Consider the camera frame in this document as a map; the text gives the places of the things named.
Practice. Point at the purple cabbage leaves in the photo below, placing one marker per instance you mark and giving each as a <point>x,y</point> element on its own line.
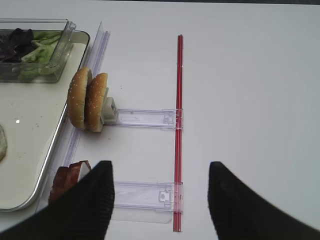
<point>17,44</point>

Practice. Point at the bun bottom with fillings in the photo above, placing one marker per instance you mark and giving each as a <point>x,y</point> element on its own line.
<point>3,143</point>

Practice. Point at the red right guide rail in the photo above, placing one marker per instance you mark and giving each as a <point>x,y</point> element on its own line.
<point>177,214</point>

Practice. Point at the clear pusher track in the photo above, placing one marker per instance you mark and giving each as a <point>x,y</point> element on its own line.
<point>166,119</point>
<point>147,202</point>

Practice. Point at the clear right lower pusher track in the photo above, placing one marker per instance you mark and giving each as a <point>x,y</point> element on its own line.
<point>147,202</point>

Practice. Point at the sesame bun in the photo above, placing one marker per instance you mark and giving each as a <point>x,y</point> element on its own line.
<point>76,97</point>
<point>94,101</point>

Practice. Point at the green lettuce leaves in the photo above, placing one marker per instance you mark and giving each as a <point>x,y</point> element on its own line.
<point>44,43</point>

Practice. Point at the clear plastic salad box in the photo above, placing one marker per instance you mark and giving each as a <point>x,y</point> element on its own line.
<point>9,71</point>

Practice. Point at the sesame bun top front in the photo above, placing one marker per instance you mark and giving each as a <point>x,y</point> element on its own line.
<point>76,97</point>

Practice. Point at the sliced ham stack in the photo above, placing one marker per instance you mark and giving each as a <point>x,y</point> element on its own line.
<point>66,177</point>

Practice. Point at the clear right upper pusher track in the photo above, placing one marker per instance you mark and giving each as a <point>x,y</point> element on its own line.
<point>166,119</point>

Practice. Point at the metal serving tray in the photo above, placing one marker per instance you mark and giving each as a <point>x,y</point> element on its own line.
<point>32,115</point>

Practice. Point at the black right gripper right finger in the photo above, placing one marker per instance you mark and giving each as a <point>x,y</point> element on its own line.
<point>239,213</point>

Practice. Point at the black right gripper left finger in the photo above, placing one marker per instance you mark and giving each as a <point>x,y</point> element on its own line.
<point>82,213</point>

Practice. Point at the sesame bun top rear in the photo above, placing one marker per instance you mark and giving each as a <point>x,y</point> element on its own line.
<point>94,101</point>

